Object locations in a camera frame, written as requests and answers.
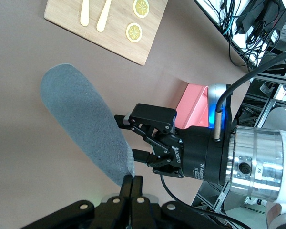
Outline aluminium frame profile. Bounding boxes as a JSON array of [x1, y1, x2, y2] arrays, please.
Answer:
[[250, 63, 286, 103]]

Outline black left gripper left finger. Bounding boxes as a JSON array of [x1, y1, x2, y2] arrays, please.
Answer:
[[21, 175, 134, 229]]

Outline yellow wooden knife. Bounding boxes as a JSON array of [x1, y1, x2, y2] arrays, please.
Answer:
[[80, 0, 90, 27]]

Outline thin black cable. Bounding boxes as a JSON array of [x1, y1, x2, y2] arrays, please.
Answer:
[[160, 175, 253, 229]]

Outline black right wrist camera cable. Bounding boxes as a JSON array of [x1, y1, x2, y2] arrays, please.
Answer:
[[214, 47, 286, 142]]

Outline bamboo cutting board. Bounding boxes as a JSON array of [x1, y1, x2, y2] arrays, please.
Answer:
[[43, 0, 169, 66]]

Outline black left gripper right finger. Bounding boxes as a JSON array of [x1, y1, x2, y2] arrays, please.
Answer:
[[130, 175, 227, 229]]

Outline pink and grey microfibre cloth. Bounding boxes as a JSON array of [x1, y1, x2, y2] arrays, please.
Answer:
[[40, 63, 136, 188]]

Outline yellow wooden fork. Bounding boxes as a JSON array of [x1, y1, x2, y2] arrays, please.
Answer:
[[96, 0, 112, 33]]

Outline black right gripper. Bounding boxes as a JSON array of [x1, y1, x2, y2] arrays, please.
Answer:
[[114, 103, 229, 185]]

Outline toy lemon slice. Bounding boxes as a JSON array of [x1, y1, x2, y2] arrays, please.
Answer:
[[133, 0, 151, 19], [125, 22, 143, 44]]

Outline pink plastic bin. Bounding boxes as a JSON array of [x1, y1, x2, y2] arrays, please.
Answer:
[[175, 82, 210, 129]]

